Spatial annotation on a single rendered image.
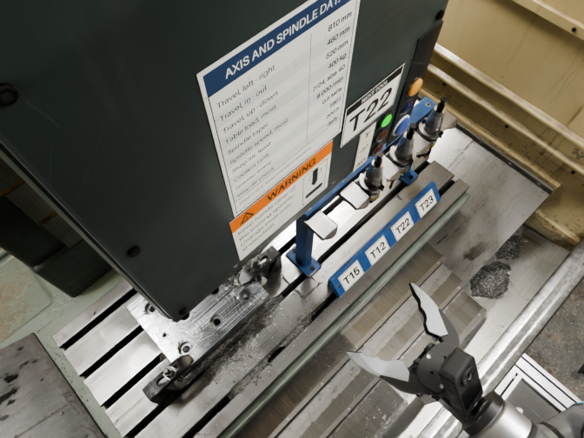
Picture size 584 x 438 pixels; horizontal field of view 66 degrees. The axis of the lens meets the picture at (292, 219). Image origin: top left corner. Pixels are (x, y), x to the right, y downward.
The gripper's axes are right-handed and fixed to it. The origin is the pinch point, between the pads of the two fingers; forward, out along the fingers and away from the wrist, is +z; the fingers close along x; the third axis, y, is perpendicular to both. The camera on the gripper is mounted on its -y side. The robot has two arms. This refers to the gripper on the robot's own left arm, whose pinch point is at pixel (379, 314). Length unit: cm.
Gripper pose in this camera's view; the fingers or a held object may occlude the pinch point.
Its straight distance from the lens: 70.7
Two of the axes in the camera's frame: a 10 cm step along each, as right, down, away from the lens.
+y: 0.1, 4.5, 8.9
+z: -7.1, -6.3, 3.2
